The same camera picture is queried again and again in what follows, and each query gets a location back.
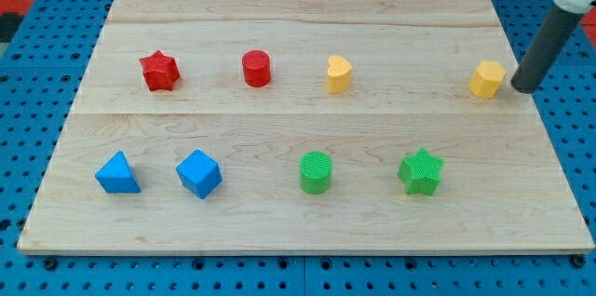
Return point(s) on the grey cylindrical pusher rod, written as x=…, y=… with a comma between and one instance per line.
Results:
x=550, y=39

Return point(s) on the yellow hexagon block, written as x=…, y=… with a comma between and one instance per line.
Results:
x=487, y=79

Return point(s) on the green star block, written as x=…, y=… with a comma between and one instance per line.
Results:
x=421, y=172

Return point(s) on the yellow heart block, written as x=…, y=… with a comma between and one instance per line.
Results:
x=339, y=74

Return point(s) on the wooden board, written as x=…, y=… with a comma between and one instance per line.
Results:
x=502, y=190

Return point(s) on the green cylinder block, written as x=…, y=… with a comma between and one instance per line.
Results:
x=315, y=169

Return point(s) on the red cylinder block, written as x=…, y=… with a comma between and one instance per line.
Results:
x=256, y=68

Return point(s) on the blue cube block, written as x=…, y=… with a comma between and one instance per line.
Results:
x=199, y=173

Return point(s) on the red star block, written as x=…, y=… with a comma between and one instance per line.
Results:
x=160, y=72

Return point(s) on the blue triangle block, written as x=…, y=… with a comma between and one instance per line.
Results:
x=116, y=176

